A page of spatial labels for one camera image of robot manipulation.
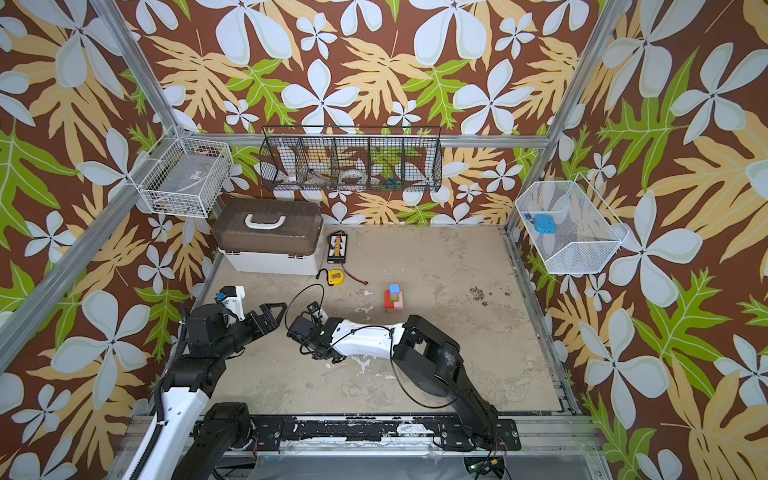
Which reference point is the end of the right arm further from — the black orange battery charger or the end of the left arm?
the black orange battery charger

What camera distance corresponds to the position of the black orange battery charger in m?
1.11

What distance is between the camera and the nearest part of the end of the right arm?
634mm

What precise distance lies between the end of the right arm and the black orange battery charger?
1.38 ft
